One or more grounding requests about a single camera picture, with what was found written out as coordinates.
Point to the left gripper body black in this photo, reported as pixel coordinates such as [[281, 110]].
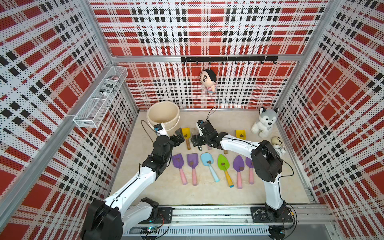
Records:
[[176, 142]]

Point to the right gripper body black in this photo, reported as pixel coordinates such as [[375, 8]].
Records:
[[201, 139]]

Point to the yellow trowel wooden handle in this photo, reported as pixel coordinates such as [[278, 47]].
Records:
[[187, 134]]

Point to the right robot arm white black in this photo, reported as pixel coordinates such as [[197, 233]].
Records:
[[266, 161]]

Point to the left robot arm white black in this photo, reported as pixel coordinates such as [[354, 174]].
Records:
[[132, 189]]

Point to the purple square trowel far left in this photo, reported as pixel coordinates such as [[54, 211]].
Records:
[[178, 163]]

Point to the light blue trowel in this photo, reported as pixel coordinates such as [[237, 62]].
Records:
[[207, 161]]

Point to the cream plastic bucket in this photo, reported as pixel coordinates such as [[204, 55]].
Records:
[[167, 113]]

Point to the purple pointed trowel rightmost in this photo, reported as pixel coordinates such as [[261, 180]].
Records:
[[250, 165]]

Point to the cartoon boy plush doll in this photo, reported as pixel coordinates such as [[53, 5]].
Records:
[[209, 80]]

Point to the husky plush toy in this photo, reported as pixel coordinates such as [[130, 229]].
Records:
[[267, 119]]

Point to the skull alarm clock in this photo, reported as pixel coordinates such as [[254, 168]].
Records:
[[278, 145]]

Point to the can on shelf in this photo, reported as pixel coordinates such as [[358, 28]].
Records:
[[108, 86]]

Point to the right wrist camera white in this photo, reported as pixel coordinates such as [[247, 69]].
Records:
[[200, 123]]

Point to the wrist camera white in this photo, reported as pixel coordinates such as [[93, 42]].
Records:
[[160, 130], [200, 123]]

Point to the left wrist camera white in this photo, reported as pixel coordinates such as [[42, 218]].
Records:
[[160, 130]]

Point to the green pointed trowel yellow handle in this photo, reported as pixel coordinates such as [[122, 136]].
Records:
[[224, 165]]

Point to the purple pointed trowel pink handle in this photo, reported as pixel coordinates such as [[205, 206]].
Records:
[[239, 165]]

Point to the black hook rail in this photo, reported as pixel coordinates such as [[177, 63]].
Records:
[[230, 59]]

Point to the clear wall shelf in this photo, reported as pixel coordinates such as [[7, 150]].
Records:
[[95, 108]]

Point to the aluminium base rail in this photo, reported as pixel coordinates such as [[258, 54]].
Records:
[[155, 223]]

